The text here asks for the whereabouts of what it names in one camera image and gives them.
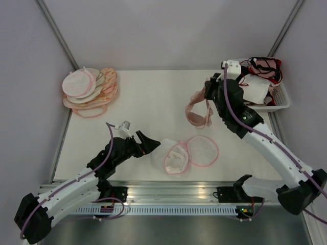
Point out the top white pink laundry bag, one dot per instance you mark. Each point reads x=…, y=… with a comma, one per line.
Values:
x=79, y=84

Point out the white slotted cable duct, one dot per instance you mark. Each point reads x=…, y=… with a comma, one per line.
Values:
x=158, y=210

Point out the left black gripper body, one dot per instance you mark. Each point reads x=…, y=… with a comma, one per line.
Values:
x=132, y=148

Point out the stack of laundry bags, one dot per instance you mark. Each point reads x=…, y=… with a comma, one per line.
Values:
x=96, y=103

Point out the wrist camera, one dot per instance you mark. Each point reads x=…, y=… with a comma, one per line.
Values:
x=123, y=130
x=232, y=69

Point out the aluminium front rail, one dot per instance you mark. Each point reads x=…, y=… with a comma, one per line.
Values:
x=170, y=192

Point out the white plastic basket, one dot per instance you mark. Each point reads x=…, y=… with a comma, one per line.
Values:
x=276, y=98

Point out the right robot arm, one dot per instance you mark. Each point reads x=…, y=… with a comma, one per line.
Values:
x=299, y=186

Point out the left aluminium frame post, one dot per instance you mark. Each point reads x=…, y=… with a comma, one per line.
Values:
x=57, y=33

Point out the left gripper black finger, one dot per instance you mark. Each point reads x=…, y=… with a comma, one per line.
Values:
x=147, y=149
x=147, y=142

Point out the aluminium frame post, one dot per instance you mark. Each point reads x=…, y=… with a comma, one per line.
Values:
x=286, y=26
x=57, y=33

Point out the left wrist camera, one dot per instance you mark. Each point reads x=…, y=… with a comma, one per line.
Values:
x=123, y=130

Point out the beige pink lace bra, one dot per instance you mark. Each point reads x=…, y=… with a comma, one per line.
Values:
x=198, y=111

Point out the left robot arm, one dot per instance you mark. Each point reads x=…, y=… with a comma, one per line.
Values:
x=37, y=215

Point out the white pink mesh laundry bag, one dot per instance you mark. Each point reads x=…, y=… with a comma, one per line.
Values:
x=174, y=157

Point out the white bra in basket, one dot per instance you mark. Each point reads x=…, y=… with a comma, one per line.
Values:
x=255, y=88

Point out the right aluminium frame post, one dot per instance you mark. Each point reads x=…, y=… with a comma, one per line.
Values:
x=286, y=26

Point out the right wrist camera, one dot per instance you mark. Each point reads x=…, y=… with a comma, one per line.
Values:
x=232, y=69

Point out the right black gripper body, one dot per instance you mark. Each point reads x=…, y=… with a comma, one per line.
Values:
x=216, y=83

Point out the red black bra in basket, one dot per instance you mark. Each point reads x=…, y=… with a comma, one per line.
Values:
x=265, y=67

